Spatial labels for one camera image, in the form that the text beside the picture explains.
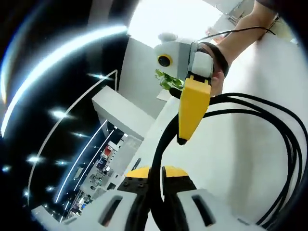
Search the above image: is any green potted plant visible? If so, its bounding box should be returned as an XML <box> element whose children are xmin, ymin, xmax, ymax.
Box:
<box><xmin>154</xmin><ymin>69</ymin><xmax>185</xmax><ymax>91</ymax></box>

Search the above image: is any display shelf with red boxes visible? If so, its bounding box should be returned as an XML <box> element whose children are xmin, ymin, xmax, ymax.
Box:
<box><xmin>95</xmin><ymin>141</ymin><xmax>121</xmax><ymax>176</ymax></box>

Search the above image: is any white desktop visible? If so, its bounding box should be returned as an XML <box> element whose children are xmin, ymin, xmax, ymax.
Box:
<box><xmin>141</xmin><ymin>36</ymin><xmax>308</xmax><ymax>231</ymax></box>

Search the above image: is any person's right hand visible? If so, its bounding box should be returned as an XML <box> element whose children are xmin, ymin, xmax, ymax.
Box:
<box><xmin>199</xmin><ymin>43</ymin><xmax>229</xmax><ymax>97</ymax></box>

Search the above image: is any black wrist strap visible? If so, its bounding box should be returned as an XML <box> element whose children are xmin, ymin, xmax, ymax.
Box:
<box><xmin>196</xmin><ymin>42</ymin><xmax>230</xmax><ymax>78</ymax></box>

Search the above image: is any thin black wire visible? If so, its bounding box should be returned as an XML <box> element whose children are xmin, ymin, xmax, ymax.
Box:
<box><xmin>201</xmin><ymin>14</ymin><xmax>281</xmax><ymax>41</ymax></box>

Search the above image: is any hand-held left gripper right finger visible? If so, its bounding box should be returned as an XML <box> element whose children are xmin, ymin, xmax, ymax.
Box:
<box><xmin>161</xmin><ymin>165</ymin><xmax>243</xmax><ymax>231</ymax></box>

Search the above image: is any black data cable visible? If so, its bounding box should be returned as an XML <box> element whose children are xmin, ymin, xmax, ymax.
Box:
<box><xmin>149</xmin><ymin>92</ymin><xmax>308</xmax><ymax>231</ymax></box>

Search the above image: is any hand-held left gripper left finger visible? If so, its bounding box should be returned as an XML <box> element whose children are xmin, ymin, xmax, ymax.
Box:
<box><xmin>95</xmin><ymin>167</ymin><xmax>152</xmax><ymax>231</ymax></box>

